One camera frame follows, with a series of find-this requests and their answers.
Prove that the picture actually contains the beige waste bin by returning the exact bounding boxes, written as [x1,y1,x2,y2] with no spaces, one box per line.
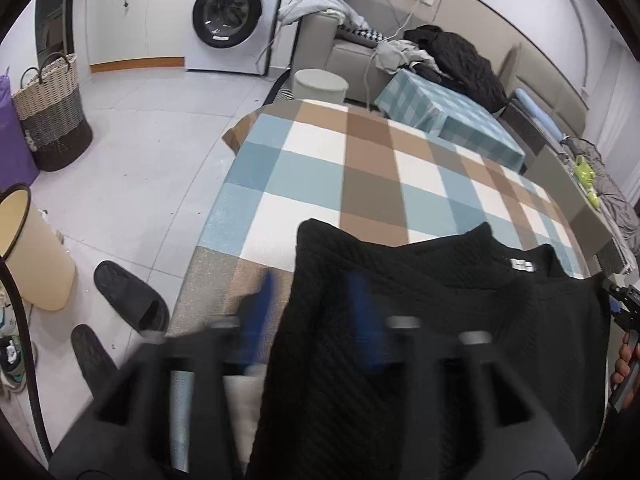
[0,183,77,312]

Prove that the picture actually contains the light blue clothes heap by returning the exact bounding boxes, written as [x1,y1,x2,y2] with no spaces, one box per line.
[277,0,368,28]

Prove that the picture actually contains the black puffy jacket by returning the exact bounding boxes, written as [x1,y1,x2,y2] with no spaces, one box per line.
[402,24,508,113]

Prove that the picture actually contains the grey sofa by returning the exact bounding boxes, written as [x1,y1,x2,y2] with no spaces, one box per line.
[290,0,506,111]

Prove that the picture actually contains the white lower cabinets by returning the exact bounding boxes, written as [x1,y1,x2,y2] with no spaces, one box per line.
[85,0,201,73]

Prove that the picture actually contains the white washing machine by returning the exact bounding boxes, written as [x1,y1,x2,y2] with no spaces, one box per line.
[184,0,290,77]

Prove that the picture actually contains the dark door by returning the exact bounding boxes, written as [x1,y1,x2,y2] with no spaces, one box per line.
[34,0,76,61]

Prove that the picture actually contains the person's right hand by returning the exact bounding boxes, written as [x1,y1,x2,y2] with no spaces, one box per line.
[612,342,637,385]

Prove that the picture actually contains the black knit sweater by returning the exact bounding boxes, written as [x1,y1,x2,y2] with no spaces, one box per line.
[245,220,613,480]

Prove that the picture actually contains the white sneaker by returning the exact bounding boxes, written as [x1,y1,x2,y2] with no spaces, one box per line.
[0,285,26,341]
[0,335,38,396]

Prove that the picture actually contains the green toy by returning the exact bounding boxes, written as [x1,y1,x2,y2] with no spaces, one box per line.
[572,154,603,211]

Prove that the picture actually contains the grey side cabinet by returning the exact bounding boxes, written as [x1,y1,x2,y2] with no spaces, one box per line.
[522,144,616,261]

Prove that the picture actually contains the blue pillow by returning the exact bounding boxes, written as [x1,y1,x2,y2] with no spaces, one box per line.
[512,87,568,143]

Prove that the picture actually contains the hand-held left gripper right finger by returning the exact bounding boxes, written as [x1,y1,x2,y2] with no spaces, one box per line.
[347,272,581,480]

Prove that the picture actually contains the purple bag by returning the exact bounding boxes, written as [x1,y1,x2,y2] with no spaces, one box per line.
[0,74,41,192]

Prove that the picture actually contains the woven laundry basket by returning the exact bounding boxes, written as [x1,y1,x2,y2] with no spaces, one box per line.
[11,52,93,172]

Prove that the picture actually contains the houndstooth pillow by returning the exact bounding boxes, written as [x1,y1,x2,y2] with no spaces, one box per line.
[337,24,388,48]

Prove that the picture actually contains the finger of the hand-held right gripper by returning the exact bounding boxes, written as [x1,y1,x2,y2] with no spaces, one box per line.
[600,277,640,320]

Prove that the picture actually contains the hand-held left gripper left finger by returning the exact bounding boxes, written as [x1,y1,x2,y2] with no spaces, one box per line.
[47,272,278,480]

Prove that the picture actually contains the checked table blanket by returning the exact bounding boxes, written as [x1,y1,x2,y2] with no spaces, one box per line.
[165,100,593,480]

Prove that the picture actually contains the teal checked cloth table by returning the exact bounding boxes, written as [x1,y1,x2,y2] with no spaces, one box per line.
[375,68,527,171]

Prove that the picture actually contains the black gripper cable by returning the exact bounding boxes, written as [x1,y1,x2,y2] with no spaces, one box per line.
[0,262,53,463]

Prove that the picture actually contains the white round stool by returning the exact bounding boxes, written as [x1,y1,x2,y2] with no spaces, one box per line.
[293,68,349,106]

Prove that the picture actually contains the grey white garment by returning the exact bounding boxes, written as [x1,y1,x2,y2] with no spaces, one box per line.
[372,37,441,73]

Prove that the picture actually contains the beige padded headboard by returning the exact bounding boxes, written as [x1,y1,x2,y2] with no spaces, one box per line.
[500,42,591,136]

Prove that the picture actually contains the black slipper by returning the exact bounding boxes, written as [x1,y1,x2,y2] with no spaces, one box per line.
[70,324,121,401]
[93,260,171,333]

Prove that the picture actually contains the grey quilt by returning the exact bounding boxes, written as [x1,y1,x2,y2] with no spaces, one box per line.
[560,135,640,256]

